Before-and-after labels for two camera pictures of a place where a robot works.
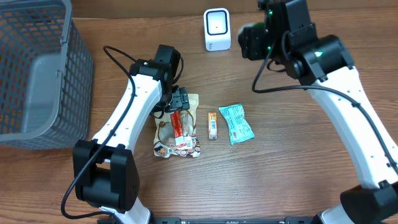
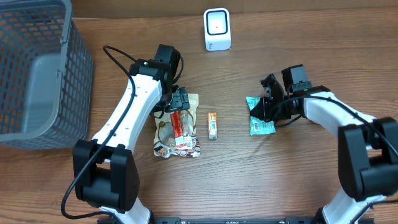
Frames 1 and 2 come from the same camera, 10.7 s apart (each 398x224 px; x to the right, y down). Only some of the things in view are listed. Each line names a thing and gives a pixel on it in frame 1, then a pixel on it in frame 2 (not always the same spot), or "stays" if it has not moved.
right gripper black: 252,43 -> 274,93
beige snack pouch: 163,141 stays
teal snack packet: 239,128 -> 259,126
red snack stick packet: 181,142 stays
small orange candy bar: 212,126 stays
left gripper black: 180,100 stays
